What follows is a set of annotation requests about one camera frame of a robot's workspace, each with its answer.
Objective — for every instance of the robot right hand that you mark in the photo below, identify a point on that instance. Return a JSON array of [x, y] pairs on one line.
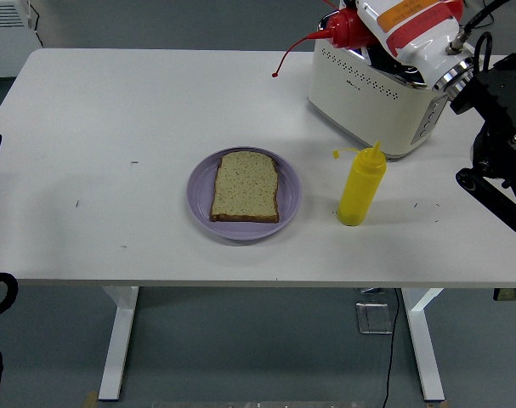
[[415, 25]]

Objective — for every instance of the red squeeze bottle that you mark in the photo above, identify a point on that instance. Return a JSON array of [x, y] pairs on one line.
[[349, 27]]

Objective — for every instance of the slice of bread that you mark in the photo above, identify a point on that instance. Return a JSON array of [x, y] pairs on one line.
[[245, 187]]

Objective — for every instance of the cream and chrome toaster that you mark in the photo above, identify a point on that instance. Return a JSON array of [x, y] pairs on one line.
[[359, 102]]

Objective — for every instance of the white ribbed appliance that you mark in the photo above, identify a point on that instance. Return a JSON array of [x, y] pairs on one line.
[[7, 42]]

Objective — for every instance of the yellow squeeze bottle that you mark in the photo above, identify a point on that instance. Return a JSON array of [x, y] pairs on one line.
[[361, 187]]

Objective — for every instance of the white table leg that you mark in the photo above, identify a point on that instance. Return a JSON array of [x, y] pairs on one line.
[[423, 340], [119, 340]]

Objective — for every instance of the purple plate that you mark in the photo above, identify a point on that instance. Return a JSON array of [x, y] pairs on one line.
[[289, 191]]

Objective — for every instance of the brown cardboard piece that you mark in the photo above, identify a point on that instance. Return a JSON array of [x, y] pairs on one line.
[[91, 400]]

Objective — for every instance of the table control panel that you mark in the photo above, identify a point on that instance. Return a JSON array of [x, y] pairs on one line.
[[512, 293]]

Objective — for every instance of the metal floor socket plate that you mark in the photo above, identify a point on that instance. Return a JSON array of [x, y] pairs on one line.
[[373, 318]]

